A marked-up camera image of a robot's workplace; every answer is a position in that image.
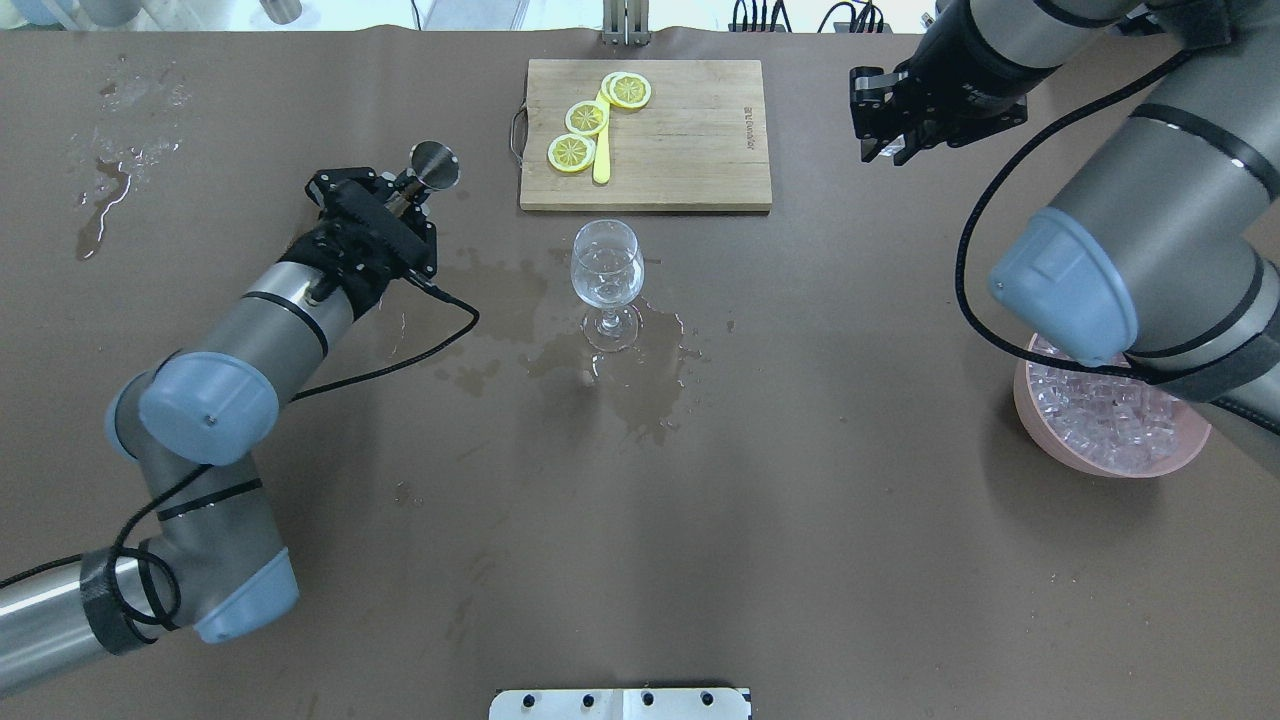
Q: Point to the steel double jigger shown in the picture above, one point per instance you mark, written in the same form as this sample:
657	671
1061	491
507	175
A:
432	163

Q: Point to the lemon slice near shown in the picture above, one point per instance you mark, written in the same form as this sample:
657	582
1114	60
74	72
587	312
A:
626	90

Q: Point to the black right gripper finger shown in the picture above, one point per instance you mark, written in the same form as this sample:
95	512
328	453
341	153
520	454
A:
872	113
885	150

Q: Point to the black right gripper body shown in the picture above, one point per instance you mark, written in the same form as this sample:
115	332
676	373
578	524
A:
962	88

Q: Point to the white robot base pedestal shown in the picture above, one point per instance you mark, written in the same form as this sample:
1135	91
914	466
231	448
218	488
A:
623	703

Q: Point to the bamboo cutting board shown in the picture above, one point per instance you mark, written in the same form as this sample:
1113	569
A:
701	144

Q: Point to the lemon slice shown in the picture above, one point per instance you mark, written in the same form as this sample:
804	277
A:
587	118
571	152
626	90

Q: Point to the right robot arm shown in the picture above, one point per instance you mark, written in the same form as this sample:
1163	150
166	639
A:
1138	265

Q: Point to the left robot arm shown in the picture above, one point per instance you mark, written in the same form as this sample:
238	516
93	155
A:
218	564

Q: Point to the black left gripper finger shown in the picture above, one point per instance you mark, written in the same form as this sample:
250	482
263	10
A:
411	208
325	182

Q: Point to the pink bowl of ice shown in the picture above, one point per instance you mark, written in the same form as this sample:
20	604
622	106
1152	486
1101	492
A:
1107	426

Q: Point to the lemon slice middle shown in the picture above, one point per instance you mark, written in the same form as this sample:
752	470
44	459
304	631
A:
587	118

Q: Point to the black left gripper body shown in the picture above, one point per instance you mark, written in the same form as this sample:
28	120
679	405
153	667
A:
318	243

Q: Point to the clear wine glass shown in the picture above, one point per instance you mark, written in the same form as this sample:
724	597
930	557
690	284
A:
607	273

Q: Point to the lemon slice far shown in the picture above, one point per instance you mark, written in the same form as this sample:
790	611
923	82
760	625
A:
571	152

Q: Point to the yellow plastic knife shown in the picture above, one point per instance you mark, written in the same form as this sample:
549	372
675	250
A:
601	172

